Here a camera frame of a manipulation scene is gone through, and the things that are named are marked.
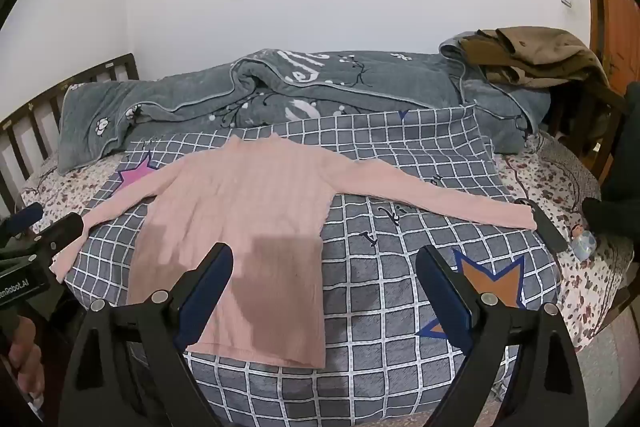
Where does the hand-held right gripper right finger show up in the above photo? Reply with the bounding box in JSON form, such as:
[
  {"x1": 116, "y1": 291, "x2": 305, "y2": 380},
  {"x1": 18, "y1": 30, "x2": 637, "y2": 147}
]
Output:
[{"x1": 415, "y1": 245, "x2": 587, "y2": 427}]

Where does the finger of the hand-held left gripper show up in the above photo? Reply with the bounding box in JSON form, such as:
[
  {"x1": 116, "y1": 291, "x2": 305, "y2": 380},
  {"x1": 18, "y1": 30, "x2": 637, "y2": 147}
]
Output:
[
  {"x1": 34, "y1": 212, "x2": 85, "y2": 266},
  {"x1": 0, "y1": 203, "x2": 45, "y2": 239}
]

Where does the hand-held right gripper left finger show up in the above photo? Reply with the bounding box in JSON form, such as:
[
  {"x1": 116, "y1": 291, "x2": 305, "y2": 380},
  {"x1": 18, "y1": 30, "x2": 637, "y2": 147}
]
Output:
[{"x1": 59, "y1": 243, "x2": 236, "y2": 427}]

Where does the pink knit sweater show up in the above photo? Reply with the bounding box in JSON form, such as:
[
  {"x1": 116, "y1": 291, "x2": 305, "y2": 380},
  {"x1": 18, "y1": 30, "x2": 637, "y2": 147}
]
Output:
[{"x1": 50, "y1": 134, "x2": 538, "y2": 368}]

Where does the person's left hand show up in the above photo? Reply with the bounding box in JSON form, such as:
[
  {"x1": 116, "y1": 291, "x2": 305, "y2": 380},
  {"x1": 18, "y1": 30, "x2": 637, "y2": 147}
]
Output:
[{"x1": 0, "y1": 314, "x2": 47, "y2": 409}]

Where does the grey checked star quilt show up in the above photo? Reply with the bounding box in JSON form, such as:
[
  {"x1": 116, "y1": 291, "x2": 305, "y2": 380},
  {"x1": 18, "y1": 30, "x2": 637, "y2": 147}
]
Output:
[{"x1": 65, "y1": 104, "x2": 561, "y2": 427}]

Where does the dark wooden headboard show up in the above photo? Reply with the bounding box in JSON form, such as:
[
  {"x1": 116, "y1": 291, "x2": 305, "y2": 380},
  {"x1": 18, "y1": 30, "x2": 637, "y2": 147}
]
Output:
[{"x1": 0, "y1": 53, "x2": 141, "y2": 214}]

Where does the black phone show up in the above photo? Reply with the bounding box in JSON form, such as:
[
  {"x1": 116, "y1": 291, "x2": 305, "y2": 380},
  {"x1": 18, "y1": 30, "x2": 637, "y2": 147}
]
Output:
[{"x1": 525, "y1": 201, "x2": 571, "y2": 254}]

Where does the floral bed sheet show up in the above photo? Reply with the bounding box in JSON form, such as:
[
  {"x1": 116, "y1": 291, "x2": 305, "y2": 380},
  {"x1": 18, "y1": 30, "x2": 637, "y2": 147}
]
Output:
[{"x1": 22, "y1": 127, "x2": 621, "y2": 353}]

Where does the grey-green floral blanket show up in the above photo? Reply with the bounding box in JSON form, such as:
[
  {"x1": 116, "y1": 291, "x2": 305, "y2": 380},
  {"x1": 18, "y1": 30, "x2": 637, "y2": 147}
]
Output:
[{"x1": 57, "y1": 49, "x2": 553, "y2": 175}]

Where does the dark wooden chair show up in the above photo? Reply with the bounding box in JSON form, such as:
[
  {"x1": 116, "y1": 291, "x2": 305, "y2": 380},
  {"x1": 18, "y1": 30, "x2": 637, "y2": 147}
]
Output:
[{"x1": 550, "y1": 77, "x2": 632, "y2": 180}]

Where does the brown jacket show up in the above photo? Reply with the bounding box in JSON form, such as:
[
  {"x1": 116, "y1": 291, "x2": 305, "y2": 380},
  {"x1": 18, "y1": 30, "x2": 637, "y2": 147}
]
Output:
[{"x1": 460, "y1": 27, "x2": 611, "y2": 90}]

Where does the orange wooden door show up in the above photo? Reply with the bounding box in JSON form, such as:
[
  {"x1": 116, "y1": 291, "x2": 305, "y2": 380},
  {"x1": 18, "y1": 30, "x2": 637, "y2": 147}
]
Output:
[{"x1": 579, "y1": 0, "x2": 640, "y2": 80}]

